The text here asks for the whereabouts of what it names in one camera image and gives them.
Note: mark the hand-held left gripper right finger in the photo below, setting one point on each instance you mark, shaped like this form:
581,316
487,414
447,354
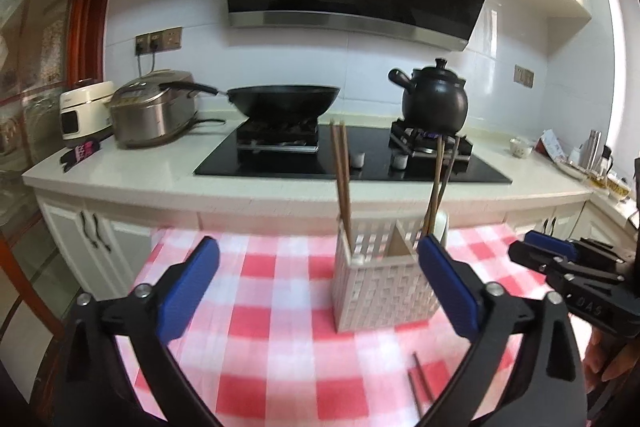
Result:
447,282

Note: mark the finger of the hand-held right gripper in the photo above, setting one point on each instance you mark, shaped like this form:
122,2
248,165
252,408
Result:
555,244
537,259

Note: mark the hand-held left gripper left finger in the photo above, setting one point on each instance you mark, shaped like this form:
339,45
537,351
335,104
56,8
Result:
187,287

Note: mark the white plastic utensil basket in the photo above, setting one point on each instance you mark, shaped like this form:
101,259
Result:
385,292

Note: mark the brown wooden chopstick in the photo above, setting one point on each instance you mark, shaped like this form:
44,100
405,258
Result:
424,377
447,172
436,187
415,392
345,177
336,177

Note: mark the person's right hand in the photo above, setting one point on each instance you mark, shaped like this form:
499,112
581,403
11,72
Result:
620,359

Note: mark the white lower cabinet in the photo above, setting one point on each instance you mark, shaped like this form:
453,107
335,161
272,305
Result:
565,219
75,247

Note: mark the white plate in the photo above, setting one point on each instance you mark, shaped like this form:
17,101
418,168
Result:
570,168

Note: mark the glass jars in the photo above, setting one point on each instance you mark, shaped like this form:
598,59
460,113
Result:
612,187

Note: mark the red white checkered tablecloth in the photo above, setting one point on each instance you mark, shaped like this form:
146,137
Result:
280,317

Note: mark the red white packet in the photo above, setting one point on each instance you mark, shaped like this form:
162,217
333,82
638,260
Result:
552,147

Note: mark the steel thermos bottle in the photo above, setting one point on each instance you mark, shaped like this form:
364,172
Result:
592,149

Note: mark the small white cup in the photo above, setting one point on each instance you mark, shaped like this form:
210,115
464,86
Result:
521,148

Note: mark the silver cooktop knob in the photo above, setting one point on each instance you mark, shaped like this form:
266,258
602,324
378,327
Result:
357,160
400,160

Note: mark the black burner grate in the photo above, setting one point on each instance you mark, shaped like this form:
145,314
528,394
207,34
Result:
420,144
277,137

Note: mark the black glass gas cooktop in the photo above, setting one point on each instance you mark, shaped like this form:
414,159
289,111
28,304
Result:
280,164

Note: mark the black pink glove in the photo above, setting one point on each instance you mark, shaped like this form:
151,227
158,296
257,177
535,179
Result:
80,154

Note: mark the silver rice cooker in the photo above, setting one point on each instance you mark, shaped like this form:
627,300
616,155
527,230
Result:
150,112

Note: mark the black clay pot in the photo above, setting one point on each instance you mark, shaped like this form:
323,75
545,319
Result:
435,99

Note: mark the white kitchen appliance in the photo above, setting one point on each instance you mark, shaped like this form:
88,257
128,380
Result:
82,112

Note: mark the black wok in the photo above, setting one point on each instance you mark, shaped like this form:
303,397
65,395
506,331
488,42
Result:
285,99

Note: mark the gold wall outlet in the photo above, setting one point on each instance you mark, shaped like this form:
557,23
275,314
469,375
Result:
174,38
142,45
158,41
524,75

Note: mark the red wooden door frame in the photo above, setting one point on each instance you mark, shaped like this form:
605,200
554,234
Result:
87,27

